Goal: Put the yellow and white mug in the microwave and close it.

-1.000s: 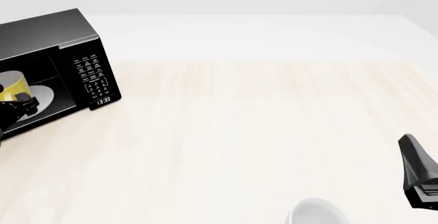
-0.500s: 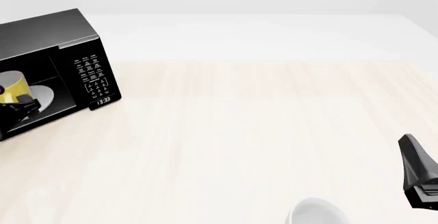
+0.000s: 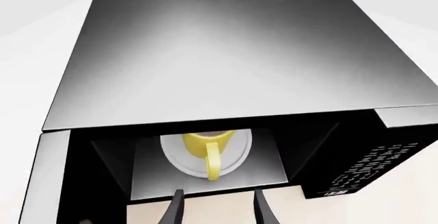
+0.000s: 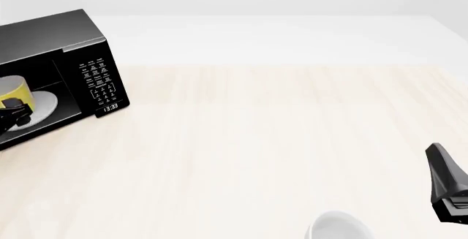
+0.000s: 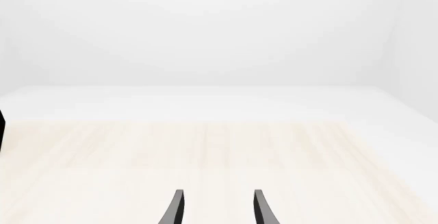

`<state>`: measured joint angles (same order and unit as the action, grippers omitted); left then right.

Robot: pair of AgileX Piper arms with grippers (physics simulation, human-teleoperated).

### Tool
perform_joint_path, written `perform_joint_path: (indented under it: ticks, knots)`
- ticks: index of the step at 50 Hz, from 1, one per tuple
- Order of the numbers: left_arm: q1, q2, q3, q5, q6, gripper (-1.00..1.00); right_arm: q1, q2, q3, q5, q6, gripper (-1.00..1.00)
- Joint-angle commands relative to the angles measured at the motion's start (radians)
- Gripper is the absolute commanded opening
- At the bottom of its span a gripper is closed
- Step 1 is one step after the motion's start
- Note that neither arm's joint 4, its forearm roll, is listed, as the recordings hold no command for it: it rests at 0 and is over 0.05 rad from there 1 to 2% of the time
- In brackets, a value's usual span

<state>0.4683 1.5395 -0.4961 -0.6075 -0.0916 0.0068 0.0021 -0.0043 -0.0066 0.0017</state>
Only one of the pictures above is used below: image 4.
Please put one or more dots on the small flat grey plate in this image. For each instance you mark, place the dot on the small flat grey plate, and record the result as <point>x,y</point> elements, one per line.
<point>11,103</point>

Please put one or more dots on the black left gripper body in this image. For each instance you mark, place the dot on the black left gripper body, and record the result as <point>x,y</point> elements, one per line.
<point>25,110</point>

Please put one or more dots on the white round turntable plate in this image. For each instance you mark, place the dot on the white round turntable plate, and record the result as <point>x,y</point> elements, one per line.
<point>45,103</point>

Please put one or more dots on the black microwave oven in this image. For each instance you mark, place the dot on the black microwave oven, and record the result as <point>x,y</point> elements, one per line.
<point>84,58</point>

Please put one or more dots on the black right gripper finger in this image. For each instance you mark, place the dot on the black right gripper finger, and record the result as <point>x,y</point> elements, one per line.
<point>444,173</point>

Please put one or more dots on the yellow and white mug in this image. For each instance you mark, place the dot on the yellow and white mug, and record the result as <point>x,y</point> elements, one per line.
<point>20,89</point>

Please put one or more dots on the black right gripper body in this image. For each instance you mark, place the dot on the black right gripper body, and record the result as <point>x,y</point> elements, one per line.
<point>455,210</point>

